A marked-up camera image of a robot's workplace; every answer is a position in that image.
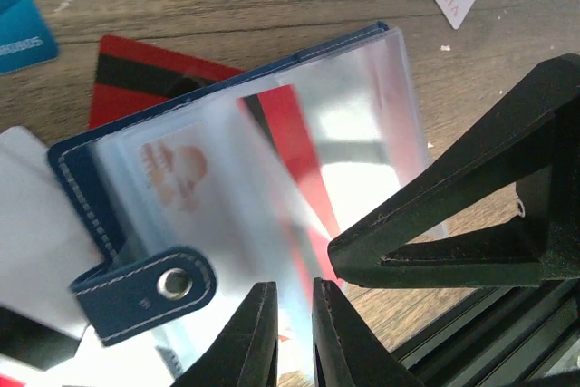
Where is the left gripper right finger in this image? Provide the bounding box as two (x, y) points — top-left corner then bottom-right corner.
(312, 277), (422, 387)

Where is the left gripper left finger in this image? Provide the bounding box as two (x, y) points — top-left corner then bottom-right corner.
(173, 282), (278, 387)

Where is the blue card in pile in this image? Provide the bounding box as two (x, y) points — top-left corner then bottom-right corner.
(1, 0), (59, 74)

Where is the black aluminium frame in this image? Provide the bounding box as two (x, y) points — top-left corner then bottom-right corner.
(393, 280), (579, 386)

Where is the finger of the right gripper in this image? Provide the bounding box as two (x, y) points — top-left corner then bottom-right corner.
(328, 53), (579, 288)

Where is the white pagoda VIP card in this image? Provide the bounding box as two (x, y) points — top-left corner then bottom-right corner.
(120, 123), (274, 295)

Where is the red striped card bottom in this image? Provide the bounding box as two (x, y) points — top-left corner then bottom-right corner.
(237, 85), (345, 288)

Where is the red striped card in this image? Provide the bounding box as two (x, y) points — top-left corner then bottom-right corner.
(88, 34), (242, 130)
(237, 85), (345, 288)

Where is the blue leather card holder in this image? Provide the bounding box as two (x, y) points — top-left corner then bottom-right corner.
(47, 23), (430, 376)

